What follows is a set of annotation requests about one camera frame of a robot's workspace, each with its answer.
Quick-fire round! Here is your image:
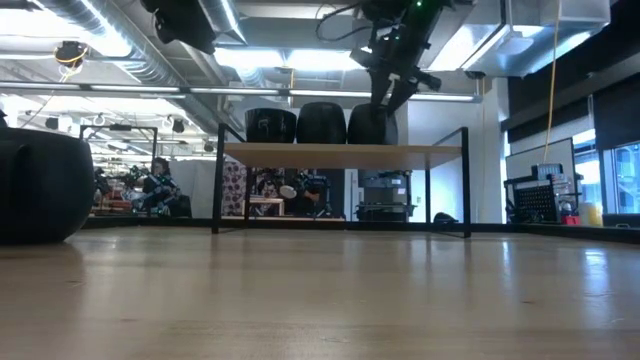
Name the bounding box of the black metal station frame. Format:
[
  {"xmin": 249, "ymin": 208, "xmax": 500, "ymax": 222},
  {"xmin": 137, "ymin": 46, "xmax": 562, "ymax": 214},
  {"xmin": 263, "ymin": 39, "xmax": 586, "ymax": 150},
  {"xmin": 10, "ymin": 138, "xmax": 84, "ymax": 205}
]
[{"xmin": 78, "ymin": 123, "xmax": 159, "ymax": 217}]

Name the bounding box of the white ceiling air unit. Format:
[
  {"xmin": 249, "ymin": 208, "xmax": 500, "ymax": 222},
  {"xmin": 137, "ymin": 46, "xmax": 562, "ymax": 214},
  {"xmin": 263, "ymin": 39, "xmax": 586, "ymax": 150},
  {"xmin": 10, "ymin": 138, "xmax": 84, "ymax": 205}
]
[{"xmin": 424, "ymin": 0, "xmax": 612, "ymax": 80}]

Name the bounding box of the wooden shelf black metal frame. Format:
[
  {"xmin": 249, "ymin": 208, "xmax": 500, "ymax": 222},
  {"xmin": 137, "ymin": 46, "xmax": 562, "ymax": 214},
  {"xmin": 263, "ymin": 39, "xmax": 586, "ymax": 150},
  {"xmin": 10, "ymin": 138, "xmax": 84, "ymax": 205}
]
[{"xmin": 211, "ymin": 122, "xmax": 473, "ymax": 240}]

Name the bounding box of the yellow hanging cable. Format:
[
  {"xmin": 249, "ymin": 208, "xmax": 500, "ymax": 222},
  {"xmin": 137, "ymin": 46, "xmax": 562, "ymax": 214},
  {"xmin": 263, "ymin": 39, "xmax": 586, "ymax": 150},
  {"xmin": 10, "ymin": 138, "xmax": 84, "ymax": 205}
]
[{"xmin": 542, "ymin": 0, "xmax": 563, "ymax": 166}]

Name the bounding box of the patterned divider panel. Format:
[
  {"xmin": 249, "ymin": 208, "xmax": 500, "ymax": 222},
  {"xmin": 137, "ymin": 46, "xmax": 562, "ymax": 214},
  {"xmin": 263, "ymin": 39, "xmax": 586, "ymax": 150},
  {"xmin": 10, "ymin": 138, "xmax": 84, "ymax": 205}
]
[{"xmin": 221, "ymin": 158, "xmax": 250, "ymax": 218}]

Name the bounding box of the grey storage cart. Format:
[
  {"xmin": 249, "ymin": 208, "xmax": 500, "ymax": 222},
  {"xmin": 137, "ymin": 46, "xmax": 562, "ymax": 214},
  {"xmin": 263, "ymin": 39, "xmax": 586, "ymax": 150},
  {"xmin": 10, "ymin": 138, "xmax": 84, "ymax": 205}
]
[{"xmin": 355, "ymin": 168, "xmax": 417, "ymax": 223}]

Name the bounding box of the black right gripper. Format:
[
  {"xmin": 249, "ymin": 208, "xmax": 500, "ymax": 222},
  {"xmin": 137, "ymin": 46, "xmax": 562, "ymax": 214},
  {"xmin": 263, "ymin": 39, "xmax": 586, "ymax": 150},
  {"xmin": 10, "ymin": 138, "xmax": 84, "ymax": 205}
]
[{"xmin": 349, "ymin": 22, "xmax": 444, "ymax": 117}]

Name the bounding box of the long linear ceiling light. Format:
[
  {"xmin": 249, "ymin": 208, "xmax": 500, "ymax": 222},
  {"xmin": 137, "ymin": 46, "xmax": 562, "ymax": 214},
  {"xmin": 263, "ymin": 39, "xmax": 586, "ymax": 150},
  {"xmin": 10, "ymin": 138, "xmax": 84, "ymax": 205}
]
[{"xmin": 0, "ymin": 81, "xmax": 482, "ymax": 104}]

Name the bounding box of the person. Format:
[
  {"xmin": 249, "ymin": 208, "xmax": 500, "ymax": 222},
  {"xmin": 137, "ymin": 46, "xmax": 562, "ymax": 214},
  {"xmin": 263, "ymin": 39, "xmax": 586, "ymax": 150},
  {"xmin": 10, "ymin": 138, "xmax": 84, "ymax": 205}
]
[{"xmin": 141, "ymin": 156, "xmax": 184, "ymax": 217}]

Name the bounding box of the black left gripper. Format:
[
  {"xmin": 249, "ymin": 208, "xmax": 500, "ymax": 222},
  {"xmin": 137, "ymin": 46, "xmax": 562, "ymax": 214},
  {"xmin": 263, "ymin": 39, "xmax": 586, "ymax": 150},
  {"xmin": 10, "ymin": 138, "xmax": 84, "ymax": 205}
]
[{"xmin": 139, "ymin": 0, "xmax": 219, "ymax": 55}]

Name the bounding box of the black mug red interior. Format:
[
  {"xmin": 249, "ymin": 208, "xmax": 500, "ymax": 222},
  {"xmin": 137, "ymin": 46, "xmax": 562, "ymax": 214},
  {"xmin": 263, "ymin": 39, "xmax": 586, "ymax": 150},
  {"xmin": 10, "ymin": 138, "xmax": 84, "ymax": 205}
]
[{"xmin": 295, "ymin": 101, "xmax": 348, "ymax": 145}]

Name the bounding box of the black mug yellow interior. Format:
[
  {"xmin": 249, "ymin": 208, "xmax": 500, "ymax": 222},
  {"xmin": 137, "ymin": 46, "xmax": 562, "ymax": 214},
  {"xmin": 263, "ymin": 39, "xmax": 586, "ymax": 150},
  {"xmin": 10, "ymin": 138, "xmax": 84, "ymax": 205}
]
[{"xmin": 346, "ymin": 102, "xmax": 400, "ymax": 146}]

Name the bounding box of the wooden bench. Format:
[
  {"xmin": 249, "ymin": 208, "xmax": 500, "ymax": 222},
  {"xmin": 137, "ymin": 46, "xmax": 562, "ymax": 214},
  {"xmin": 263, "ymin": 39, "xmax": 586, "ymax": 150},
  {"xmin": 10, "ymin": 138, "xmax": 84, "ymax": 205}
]
[{"xmin": 241, "ymin": 196, "xmax": 286, "ymax": 218}]

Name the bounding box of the yellow container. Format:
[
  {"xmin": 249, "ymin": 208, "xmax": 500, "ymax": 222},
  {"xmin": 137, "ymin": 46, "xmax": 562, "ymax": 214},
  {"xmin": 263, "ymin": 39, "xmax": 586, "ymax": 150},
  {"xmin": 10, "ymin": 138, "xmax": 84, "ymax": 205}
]
[{"xmin": 578, "ymin": 201, "xmax": 604, "ymax": 228}]

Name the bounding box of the silver ventilation duct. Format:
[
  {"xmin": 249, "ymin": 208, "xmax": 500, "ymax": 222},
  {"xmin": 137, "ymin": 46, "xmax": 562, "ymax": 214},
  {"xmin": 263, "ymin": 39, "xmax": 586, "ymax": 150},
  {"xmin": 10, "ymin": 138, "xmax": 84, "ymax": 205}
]
[
  {"xmin": 197, "ymin": 0, "xmax": 269, "ymax": 89},
  {"xmin": 34, "ymin": 0, "xmax": 224, "ymax": 135}
]

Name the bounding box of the black aluminium table frame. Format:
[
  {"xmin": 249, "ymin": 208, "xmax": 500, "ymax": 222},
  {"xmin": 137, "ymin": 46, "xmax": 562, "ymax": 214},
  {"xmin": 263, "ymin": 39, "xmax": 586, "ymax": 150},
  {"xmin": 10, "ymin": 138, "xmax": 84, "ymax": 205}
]
[{"xmin": 82, "ymin": 215, "xmax": 640, "ymax": 246}]

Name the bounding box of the black perforated rack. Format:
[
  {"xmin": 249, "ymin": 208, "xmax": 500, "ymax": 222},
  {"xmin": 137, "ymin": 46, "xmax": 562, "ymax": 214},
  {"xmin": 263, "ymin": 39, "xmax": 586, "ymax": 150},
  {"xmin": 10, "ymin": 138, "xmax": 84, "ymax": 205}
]
[{"xmin": 503, "ymin": 164, "xmax": 585, "ymax": 225}]

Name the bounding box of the black yellow cable reel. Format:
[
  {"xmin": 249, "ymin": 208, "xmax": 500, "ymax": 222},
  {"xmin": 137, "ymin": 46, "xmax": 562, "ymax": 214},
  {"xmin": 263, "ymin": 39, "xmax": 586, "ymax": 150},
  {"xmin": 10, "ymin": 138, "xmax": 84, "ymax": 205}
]
[{"xmin": 53, "ymin": 39, "xmax": 90, "ymax": 70}]

